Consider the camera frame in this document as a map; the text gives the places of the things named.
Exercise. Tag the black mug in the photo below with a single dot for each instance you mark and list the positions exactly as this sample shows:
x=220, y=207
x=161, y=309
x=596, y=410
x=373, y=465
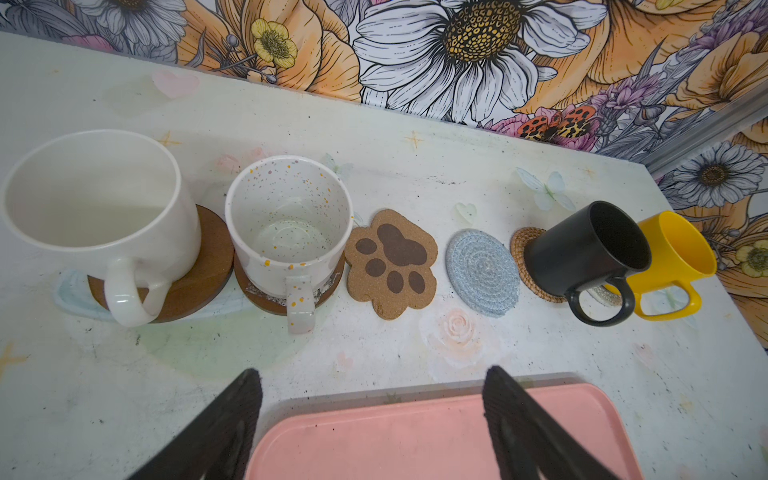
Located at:
x=599, y=244

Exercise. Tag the grey round felt coaster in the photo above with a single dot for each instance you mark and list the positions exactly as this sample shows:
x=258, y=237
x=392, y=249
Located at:
x=482, y=272

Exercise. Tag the white mug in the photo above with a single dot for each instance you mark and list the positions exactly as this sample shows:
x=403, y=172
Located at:
x=289, y=218
x=111, y=204

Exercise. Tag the pink silicone tray mat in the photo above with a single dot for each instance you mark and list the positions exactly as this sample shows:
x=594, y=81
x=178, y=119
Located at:
x=431, y=439

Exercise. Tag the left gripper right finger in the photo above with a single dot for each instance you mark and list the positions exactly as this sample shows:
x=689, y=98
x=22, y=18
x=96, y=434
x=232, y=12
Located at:
x=527, y=441

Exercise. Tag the dark brown round coaster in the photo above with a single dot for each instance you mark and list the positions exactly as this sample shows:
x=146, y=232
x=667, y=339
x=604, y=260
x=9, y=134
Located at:
x=277, y=305

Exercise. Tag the brown paw shaped coaster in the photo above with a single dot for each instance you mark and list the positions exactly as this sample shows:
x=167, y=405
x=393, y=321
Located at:
x=390, y=265

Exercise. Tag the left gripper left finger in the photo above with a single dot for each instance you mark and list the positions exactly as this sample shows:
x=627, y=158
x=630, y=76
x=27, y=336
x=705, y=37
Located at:
x=217, y=443

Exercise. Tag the yellow mug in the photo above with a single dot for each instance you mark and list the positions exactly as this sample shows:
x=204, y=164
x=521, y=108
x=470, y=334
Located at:
x=680, y=256

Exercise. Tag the woven rattan round coaster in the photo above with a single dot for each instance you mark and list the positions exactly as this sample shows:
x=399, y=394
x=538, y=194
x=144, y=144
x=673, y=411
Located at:
x=519, y=240

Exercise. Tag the clear patterned round coaster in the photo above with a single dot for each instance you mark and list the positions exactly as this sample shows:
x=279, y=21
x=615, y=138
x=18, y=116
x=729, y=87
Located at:
x=605, y=296

